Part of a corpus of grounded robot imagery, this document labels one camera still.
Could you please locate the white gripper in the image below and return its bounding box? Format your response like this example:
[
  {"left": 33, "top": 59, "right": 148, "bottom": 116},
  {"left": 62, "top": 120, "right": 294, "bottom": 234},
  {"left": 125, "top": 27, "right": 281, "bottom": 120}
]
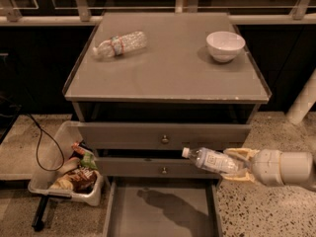
[{"left": 223, "top": 147, "right": 283, "bottom": 187}]

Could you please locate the blue plastic bottle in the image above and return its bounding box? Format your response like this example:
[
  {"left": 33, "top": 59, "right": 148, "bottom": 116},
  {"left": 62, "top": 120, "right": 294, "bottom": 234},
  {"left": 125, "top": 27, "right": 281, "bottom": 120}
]
[{"left": 182, "top": 147, "right": 247, "bottom": 174}]

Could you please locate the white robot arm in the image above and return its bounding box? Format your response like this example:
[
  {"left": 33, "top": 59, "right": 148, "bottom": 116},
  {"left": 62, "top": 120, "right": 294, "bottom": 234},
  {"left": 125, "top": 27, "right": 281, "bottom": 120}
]
[{"left": 222, "top": 148, "right": 316, "bottom": 192}]

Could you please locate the brass top drawer knob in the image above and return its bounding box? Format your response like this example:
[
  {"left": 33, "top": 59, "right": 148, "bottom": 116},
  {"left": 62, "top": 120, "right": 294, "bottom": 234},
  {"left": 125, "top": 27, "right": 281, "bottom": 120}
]
[{"left": 161, "top": 135, "right": 170, "bottom": 144}]

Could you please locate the grey bottom drawer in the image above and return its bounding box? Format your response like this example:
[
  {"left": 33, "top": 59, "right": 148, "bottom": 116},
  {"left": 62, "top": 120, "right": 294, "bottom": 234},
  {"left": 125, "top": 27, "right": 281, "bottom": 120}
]
[{"left": 103, "top": 178, "right": 223, "bottom": 237}]

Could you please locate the grey drawer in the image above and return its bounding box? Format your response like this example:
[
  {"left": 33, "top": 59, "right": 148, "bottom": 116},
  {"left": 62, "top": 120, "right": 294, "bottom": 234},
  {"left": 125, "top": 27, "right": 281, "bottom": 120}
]
[
  {"left": 95, "top": 157, "right": 221, "bottom": 179},
  {"left": 79, "top": 122, "right": 250, "bottom": 150},
  {"left": 103, "top": 178, "right": 223, "bottom": 237}
]

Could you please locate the grey drawer cabinet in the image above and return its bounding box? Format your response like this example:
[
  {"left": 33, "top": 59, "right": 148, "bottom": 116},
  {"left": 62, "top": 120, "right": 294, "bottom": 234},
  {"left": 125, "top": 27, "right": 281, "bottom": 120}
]
[{"left": 61, "top": 11, "right": 273, "bottom": 237}]

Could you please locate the grey middle drawer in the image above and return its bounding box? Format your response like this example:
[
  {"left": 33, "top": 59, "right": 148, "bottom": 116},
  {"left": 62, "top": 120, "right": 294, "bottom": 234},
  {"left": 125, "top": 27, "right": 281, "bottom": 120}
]
[{"left": 95, "top": 157, "right": 221, "bottom": 179}]

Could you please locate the grey top drawer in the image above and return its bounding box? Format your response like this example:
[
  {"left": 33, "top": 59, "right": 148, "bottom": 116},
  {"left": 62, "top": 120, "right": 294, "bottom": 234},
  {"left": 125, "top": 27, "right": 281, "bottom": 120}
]
[{"left": 79, "top": 122, "right": 250, "bottom": 150}]

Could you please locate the clear water bottle red label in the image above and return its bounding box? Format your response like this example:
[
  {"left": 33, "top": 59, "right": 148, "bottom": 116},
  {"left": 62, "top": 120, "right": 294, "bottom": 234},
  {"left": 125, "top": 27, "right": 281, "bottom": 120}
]
[{"left": 92, "top": 31, "right": 147, "bottom": 58}]

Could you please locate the white ceramic bowl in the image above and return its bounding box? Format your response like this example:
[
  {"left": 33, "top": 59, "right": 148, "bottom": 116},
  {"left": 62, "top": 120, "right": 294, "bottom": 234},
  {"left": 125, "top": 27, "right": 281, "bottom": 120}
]
[{"left": 206, "top": 31, "right": 246, "bottom": 62}]

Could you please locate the green snack packet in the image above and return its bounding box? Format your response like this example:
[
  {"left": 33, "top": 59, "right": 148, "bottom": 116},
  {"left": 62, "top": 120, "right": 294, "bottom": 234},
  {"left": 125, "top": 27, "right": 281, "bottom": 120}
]
[{"left": 80, "top": 152, "right": 97, "bottom": 170}]

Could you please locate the brown snack bag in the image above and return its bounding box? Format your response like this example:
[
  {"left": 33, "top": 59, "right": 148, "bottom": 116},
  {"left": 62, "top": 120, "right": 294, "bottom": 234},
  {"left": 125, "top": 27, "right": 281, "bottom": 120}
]
[{"left": 50, "top": 167, "right": 97, "bottom": 193}]

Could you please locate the white plastic bin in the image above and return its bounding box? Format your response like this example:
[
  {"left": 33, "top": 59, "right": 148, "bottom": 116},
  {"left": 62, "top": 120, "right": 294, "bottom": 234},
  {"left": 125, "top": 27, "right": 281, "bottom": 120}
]
[{"left": 28, "top": 120, "right": 104, "bottom": 206}]

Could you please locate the metal window railing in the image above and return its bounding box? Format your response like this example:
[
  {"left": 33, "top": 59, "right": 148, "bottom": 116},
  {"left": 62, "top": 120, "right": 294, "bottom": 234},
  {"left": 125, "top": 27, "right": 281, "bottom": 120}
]
[{"left": 0, "top": 0, "right": 316, "bottom": 26}]

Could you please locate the white cylindrical post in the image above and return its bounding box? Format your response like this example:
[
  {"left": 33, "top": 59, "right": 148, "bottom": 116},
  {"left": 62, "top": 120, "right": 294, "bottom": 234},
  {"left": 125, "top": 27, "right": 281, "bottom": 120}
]
[{"left": 286, "top": 68, "right": 316, "bottom": 124}]

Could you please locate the black power cable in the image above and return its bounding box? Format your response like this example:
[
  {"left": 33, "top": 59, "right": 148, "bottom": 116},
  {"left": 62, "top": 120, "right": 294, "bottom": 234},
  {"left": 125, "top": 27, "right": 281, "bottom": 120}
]
[{"left": 0, "top": 96, "right": 66, "bottom": 173}]

